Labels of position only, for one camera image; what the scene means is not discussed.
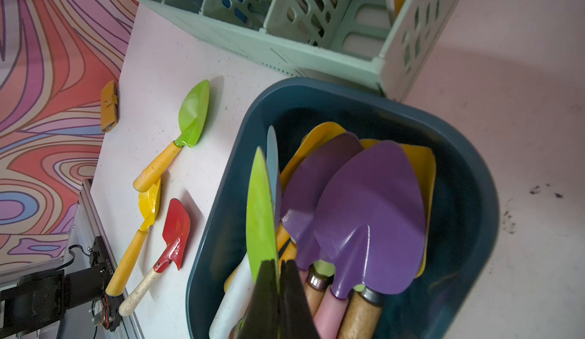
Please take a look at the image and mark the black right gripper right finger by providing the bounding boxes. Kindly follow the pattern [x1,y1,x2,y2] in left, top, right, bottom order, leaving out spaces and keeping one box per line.
[279,260,320,339]

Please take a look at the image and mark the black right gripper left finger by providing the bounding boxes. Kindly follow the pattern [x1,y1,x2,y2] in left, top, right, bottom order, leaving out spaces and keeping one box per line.
[237,260,279,338]

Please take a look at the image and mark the light blue shovel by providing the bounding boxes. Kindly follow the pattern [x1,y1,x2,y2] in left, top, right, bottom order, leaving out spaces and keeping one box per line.
[209,127,282,338]

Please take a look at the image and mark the light green shovel wooden handle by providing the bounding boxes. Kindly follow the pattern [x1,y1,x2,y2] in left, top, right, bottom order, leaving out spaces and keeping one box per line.
[304,261,367,322]

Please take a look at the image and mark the yellow shovel wooden handle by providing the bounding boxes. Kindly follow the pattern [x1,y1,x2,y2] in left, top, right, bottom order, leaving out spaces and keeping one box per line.
[336,140,436,338]

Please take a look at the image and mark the yellow square shovel yellow handle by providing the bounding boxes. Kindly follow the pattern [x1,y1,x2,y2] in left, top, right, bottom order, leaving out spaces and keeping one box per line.
[223,122,346,293]

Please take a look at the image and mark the purple shovel pink handle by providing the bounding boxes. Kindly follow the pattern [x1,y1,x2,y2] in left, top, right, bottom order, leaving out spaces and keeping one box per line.
[280,132,363,282]
[314,141,426,338]

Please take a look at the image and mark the red shovel wooden handle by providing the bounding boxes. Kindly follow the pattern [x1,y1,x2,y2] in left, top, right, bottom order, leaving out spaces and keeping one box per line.
[118,198,191,317]

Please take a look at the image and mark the dark teal storage box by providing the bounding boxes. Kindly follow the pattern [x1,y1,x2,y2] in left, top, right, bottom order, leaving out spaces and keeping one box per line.
[186,78,500,338]

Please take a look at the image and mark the yellow shovel blue handle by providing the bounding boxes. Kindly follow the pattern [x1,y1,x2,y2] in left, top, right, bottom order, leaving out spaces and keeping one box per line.
[105,178,161,297]

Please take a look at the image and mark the green shovel yellow handle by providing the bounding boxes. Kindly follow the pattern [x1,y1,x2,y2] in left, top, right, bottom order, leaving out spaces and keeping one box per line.
[133,80,210,193]

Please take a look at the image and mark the yellow sticky note block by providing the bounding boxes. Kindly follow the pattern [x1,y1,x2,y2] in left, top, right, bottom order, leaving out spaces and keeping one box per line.
[101,81,119,133]

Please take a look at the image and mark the mint green file organizer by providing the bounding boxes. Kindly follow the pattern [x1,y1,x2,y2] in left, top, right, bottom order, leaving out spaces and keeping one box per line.
[138,0,459,101]

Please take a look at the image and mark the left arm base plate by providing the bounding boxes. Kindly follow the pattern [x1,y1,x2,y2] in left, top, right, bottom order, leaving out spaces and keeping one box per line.
[1,236,123,338]

